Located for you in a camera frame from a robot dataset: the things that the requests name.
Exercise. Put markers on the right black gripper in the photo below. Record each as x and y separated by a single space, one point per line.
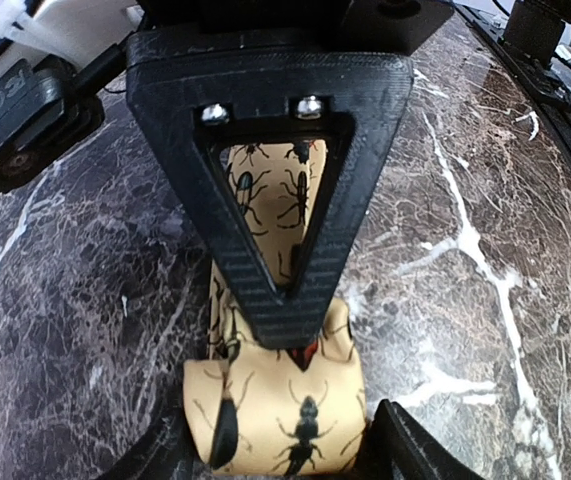
399 27

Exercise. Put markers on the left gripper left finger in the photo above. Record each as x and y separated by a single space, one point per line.
166 451

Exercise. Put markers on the yellow beetle-pattern tie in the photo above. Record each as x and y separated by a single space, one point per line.
253 411

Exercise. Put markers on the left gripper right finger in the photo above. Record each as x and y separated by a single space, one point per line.
396 446

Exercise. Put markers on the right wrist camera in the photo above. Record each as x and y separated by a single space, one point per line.
41 118

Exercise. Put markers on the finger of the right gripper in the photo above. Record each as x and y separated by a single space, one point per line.
195 96

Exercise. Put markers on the black front rail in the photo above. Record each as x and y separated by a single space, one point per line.
526 45

